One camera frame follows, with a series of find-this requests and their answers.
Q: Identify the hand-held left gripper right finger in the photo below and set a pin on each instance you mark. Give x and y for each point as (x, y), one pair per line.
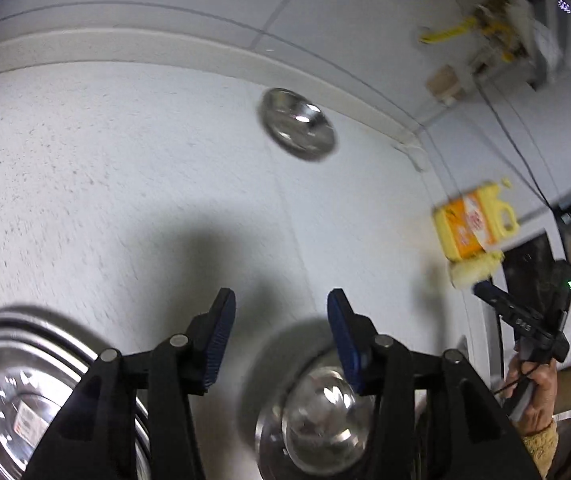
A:
(340, 345)

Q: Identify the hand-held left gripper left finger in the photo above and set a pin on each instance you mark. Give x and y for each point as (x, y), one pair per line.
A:
(220, 340)

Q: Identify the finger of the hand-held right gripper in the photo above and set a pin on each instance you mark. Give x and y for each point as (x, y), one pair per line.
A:
(493, 302)

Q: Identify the large steel bowl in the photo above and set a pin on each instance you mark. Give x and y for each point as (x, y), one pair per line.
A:
(275, 355)

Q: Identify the person's right forearm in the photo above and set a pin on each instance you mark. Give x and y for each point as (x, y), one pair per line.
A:
(543, 445)

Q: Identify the person's right hand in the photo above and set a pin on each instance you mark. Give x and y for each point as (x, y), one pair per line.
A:
(540, 395)

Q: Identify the pale yellow scrubbing sponge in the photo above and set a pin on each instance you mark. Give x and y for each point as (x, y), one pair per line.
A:
(475, 270)

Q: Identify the black glass door appliance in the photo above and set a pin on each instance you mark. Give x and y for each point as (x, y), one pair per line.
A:
(530, 265)

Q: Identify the yellow detergent bottle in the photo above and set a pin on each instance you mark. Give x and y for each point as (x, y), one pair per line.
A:
(470, 222)

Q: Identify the white water heater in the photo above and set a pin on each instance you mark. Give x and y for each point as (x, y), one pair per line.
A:
(540, 20)

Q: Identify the beige wall socket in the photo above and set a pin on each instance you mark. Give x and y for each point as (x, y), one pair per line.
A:
(446, 84)

